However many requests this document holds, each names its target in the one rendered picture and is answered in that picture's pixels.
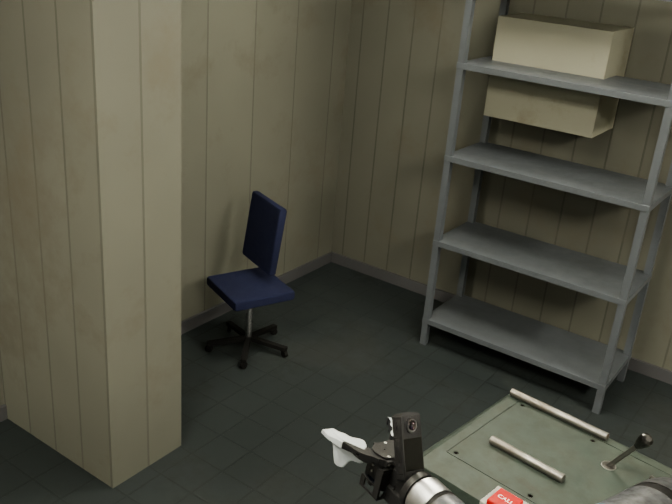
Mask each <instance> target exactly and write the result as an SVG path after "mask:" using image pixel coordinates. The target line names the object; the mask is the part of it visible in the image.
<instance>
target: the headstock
mask: <svg viewBox="0 0 672 504"><path fill-rule="evenodd" d="M491 436H495V437H497V438H499V439H501V440H503V441H505V442H506V443H508V444H510V445H512V446H514V447H516V448H517V449H519V450H521V451H523V452H525V453H527V454H528V455H530V456H532V457H534V458H536V459H538V460H540V461H541V462H543V463H545V464H547V465H549V466H551V467H552V468H554V469H556V470H558V471H560V472H562V473H563V474H565V475H566V477H565V480H564V481H563V482H562V483H560V482H558V481H557V480H555V479H553V478H551V477H549V476H548V475H546V474H544V473H542V472H540V471H539V470H537V469H535V468H533V467H531V466H530V465H528V464H526V463H524V462H522V461H520V460H519V459H517V458H515V457H513V456H511V455H510V454H508V453H506V452H504V451H502V450H501V449H499V448H497V447H495V446H493V445H492V444H490V443H489V440H490V438H491ZM627 449H629V447H627V446H625V445H623V444H620V443H618V442H616V441H614V440H612V439H610V438H608V439H607V441H605V440H602V439H600V438H598V437H596V436H594V435H592V434H590V433H588V432H586V431H584V430H581V429H579V428H577V427H575V426H573V425H571V424H569V423H567V422H565V421H563V420H560V419H558V418H556V417H554V416H552V415H550V414H548V413H546V412H544V411H541V410H539V409H537V408H535V407H533V406H531V405H529V404H527V403H525V402H523V401H520V400H518V399H516V398H514V397H512V396H510V394H508V395H506V396H505V397H503V398H502V399H500V400H499V401H498V402H496V403H495V404H493V405H492V406H490V407H489V408H487V409H486V410H484V411H483V412H481V413H480V414H478V415H477V416H475V417H474V418H472V419H471V420H470V421H468V422H467V423H465V424H464V425H462V426H461V427H459V428H458V429H456V430H455V431H453V432H452V433H450V434H449V435H447V436H446V437H444V438H443V439H442V440H440V441H439V442H437V443H436V444H434V445H433V446H431V447H430V448H428V449H427V450H425V451H424V452H423V458H424V471H426V472H429V473H430V474H431V475H432V476H433V477H435V478H437V479H438V480H439V481H440V482H441V483H442V484H444V485H445V486H446V487H447V488H448V489H449V490H450V491H451V492H452V493H453V494H455V495H456V496H457V497H458V498H459V499H460V500H461V501H462V502H464V503H465V504H479V503H480V500H481V499H482V498H484V497H485V496H486V495H487V494H489V493H490V492H491V491H492V490H493V489H495V488H496V487H497V486H500V487H501V488H503V489H505V490H506V491H508V492H510V493H511V494H513V495H515V496H517V497H518V498H520V499H522V500H523V501H525V502H527V503H529V504H597V503H599V502H601V501H603V500H605V499H607V498H609V497H611V496H614V495H616V494H618V493H620V492H622V491H624V490H625V489H627V488H630V487H632V486H634V485H636V484H638V483H640V482H642V481H644V480H647V479H648V478H649V477H650V475H653V476H654V477H655V478H657V477H669V478H672V469H671V468H669V467H667V466H665V465H663V464H661V463H659V462H657V461H655V460H653V459H651V458H649V457H647V456H645V455H643V454H641V453H639V452H637V451H634V452H633V453H631V454H630V455H628V456H627V457H625V458H624V459H623V460H621V461H620V462H618V463H617V464H615V465H616V470H613V471H610V470H606V469H604V468H603V467H602V466H601V462H602V461H612V460H613V459H614V458H616V457H617V456H619V455H620V454H622V453H623V452H624V451H626V450H627Z"/></svg>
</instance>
